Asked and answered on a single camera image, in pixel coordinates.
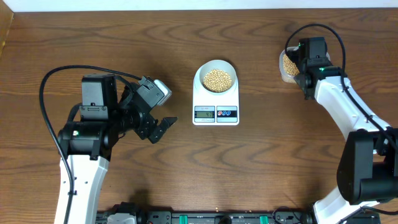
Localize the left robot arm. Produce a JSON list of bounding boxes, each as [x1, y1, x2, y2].
[[55, 74, 177, 223]]

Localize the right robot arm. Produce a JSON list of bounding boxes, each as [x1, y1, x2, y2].
[[282, 37, 397, 223]]

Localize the white kitchen scale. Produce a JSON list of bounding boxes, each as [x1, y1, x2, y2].
[[192, 72, 239, 126]]

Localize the soybeans in bowl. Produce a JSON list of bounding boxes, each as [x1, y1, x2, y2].
[[203, 69, 233, 93]]

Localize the grey bowl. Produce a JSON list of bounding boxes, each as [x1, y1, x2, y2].
[[196, 60, 238, 94]]

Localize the clear container of soybeans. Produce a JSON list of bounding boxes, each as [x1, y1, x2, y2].
[[279, 45, 332, 88]]

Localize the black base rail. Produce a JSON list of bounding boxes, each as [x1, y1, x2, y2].
[[95, 202, 316, 224]]

